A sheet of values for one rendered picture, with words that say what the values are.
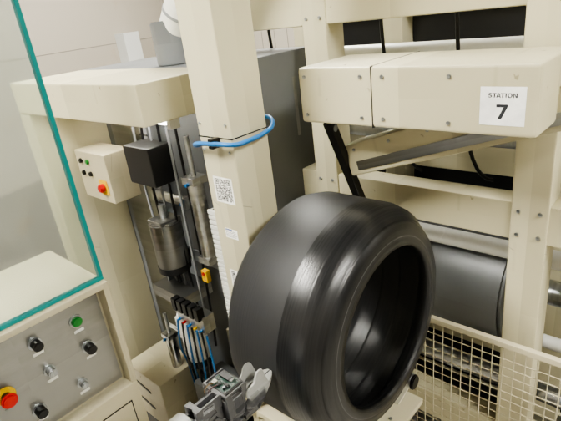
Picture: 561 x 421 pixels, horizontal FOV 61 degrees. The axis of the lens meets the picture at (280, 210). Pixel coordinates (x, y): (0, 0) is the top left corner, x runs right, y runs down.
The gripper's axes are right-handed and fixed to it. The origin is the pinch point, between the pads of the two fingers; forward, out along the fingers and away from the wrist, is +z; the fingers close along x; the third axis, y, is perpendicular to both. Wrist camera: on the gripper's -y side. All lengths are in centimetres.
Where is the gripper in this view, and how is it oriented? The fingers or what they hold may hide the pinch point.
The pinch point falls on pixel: (266, 376)
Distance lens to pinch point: 109.9
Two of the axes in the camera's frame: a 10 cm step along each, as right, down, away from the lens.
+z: 6.6, -3.7, 6.5
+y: -1.2, -9.1, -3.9
